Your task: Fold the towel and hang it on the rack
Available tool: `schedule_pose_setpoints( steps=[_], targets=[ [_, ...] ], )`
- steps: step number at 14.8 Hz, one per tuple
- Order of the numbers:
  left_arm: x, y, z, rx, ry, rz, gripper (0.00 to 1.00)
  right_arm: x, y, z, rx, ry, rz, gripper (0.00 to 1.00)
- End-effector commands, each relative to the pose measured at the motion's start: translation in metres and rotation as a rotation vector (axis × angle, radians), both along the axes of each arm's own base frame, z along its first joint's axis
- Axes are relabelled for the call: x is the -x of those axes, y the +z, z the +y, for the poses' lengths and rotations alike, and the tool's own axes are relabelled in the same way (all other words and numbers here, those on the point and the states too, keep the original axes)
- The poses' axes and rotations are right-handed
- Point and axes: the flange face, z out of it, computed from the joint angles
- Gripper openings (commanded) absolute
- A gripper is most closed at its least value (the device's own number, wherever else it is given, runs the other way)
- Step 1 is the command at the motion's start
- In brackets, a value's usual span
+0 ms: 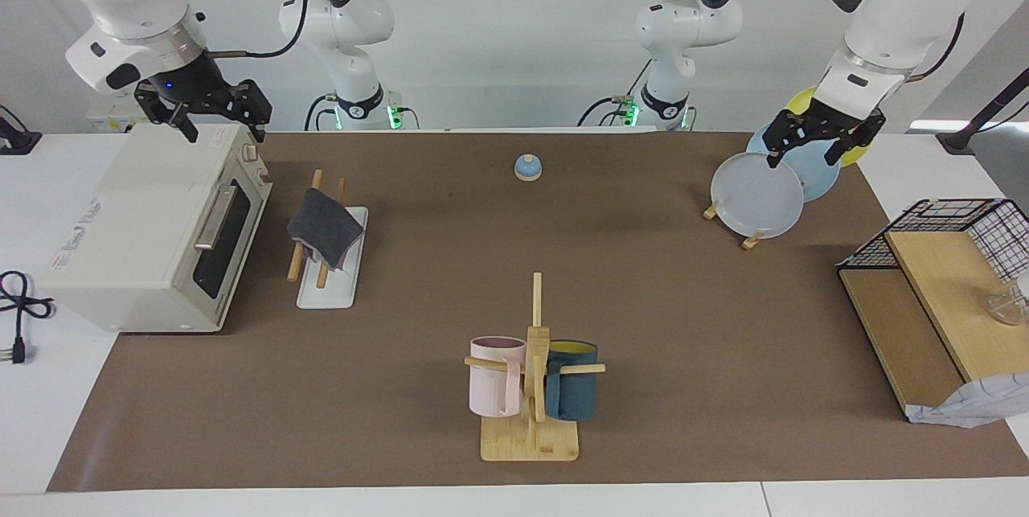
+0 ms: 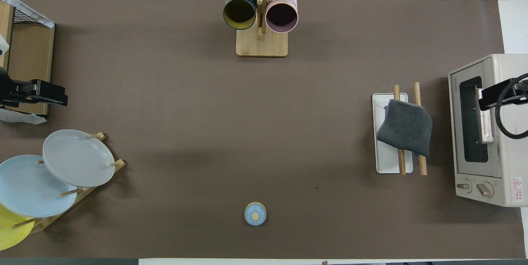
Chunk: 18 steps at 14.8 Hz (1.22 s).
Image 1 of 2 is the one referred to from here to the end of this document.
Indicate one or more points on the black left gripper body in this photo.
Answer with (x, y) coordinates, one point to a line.
(836, 121)

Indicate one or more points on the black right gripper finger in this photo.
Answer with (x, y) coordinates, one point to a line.
(187, 123)
(260, 129)

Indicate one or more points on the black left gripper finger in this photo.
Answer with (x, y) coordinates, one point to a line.
(775, 155)
(844, 153)

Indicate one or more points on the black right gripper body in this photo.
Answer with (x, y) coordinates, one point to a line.
(201, 87)

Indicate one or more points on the purple towel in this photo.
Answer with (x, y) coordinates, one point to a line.
(325, 227)

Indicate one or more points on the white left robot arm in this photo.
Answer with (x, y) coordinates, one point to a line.
(900, 10)

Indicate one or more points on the wooden plate rack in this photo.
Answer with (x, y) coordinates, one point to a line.
(752, 242)

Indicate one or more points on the white towel rack wooden bars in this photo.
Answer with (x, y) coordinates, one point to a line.
(338, 288)

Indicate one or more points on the yellow plate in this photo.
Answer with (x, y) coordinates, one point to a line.
(860, 153)

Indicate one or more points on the light blue plate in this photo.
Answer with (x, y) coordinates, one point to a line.
(816, 179)

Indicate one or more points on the grey plate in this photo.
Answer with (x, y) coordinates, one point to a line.
(756, 195)

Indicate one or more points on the white power strip box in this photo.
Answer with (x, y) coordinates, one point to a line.
(104, 123)

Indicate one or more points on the beige toaster oven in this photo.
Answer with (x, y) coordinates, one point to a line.
(137, 219)

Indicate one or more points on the black stand pole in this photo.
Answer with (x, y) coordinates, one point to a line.
(985, 111)

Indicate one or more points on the wooden shelf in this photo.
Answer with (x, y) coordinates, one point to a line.
(940, 292)

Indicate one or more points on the clear glass cup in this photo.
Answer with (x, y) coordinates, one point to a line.
(1009, 304)

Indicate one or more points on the blue service bell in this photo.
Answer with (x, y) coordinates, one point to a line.
(528, 170)

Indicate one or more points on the brown table mat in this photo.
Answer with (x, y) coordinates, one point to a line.
(402, 388)

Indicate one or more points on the dark teal mug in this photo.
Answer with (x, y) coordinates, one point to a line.
(575, 392)

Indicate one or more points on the pink mug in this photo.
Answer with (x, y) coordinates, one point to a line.
(486, 388)

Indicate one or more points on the wooden mug tree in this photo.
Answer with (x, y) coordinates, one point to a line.
(534, 441)

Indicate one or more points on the black clamp mount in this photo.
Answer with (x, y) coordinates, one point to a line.
(16, 139)

